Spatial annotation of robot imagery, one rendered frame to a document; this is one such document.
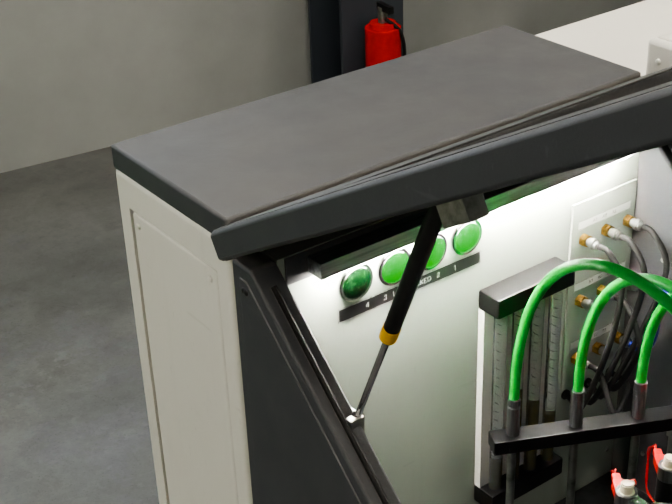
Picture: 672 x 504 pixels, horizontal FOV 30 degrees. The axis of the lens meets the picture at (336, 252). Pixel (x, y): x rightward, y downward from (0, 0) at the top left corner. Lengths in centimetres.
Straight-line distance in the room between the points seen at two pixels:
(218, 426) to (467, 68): 63
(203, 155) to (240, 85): 399
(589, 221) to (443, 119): 27
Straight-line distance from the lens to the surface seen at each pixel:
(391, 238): 149
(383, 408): 166
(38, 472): 356
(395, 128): 164
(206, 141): 163
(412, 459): 175
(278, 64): 564
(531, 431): 175
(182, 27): 538
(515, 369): 167
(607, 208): 182
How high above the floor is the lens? 215
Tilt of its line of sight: 29 degrees down
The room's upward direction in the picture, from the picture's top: 2 degrees counter-clockwise
